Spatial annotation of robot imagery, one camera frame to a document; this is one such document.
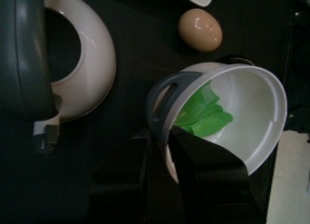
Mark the green toy lettuce leaf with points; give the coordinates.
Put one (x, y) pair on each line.
(203, 115)

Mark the brown toy egg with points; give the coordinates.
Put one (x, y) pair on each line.
(200, 30)

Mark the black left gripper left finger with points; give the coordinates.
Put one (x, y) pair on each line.
(118, 185)

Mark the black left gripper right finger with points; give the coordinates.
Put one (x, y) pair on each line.
(213, 179)

